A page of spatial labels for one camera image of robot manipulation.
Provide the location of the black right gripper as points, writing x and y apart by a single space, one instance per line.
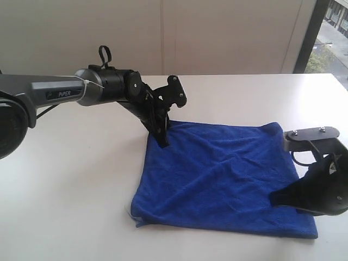
321 191

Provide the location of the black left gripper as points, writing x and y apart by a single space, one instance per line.
148 108

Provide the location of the blue microfiber towel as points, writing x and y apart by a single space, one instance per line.
219 177

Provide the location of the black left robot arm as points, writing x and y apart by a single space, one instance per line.
25 98

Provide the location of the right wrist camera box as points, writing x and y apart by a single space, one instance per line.
321 139

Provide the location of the dark window frame post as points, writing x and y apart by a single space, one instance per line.
312 31

